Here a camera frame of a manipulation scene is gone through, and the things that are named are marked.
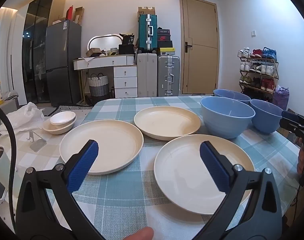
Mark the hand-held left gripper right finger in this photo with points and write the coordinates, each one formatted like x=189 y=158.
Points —
x=214 y=167

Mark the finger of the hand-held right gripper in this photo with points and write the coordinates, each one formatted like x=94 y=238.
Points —
x=288 y=124
x=292 y=115

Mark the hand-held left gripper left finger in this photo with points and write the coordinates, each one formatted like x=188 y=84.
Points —
x=83 y=166

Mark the blue bowl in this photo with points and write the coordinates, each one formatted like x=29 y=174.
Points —
x=232 y=96
x=264 y=120
x=224 y=125

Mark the cream plate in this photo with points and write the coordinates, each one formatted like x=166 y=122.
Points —
x=167 y=122
x=182 y=175
x=104 y=145

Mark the person's right hand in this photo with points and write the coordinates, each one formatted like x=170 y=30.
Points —
x=302 y=160

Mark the person's left hand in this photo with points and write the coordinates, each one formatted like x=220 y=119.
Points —
x=139 y=233

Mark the purple bag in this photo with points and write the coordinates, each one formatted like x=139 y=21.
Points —
x=282 y=96

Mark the beige checked tablecloth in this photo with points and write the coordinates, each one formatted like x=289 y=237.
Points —
x=51 y=156

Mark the beige bowl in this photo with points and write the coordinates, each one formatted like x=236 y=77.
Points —
x=59 y=130

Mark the wooden shoe rack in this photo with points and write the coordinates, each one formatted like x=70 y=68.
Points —
x=275 y=75

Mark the metal phone stand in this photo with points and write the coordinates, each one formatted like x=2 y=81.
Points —
x=38 y=145

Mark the teal checked tablecloth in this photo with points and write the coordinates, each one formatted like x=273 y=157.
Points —
x=122 y=200

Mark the shoe rack with shoes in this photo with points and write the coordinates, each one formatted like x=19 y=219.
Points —
x=262 y=67

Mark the white plastic bag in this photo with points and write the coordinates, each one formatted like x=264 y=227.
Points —
x=21 y=117

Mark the pale green tumbler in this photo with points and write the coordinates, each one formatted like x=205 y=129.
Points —
x=4 y=170

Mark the dark water bottle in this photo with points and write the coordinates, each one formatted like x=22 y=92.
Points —
x=112 y=92

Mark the woven laundry basket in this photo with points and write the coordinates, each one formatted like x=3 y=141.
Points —
x=98 y=86

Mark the white dressing table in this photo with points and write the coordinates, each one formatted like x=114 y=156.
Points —
x=124 y=80

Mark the silver suitcase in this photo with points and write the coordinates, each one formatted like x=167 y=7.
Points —
x=168 y=75

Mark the grey refrigerator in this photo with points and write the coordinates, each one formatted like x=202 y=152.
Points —
x=63 y=62

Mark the tan wooden door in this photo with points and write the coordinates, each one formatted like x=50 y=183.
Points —
x=200 y=55

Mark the white suitcase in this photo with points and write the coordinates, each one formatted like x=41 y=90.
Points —
x=147 y=75

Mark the small open cardboard box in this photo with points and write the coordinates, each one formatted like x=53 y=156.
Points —
x=93 y=52

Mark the black bag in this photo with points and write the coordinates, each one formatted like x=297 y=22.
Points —
x=126 y=49

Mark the yellow and black box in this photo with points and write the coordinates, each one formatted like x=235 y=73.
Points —
x=166 y=51

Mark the oval mirror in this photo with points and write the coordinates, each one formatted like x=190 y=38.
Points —
x=104 y=41

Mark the black glass cabinet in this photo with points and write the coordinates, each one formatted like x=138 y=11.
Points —
x=36 y=42

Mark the plain black box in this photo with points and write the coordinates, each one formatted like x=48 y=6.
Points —
x=165 y=44

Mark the red and black shoe box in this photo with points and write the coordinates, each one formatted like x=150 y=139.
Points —
x=164 y=38

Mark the teal suitcase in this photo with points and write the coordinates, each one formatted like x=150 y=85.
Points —
x=147 y=33

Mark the tall cardboard box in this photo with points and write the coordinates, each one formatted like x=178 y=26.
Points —
x=79 y=16

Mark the brown cardboard box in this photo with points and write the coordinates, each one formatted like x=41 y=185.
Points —
x=147 y=11

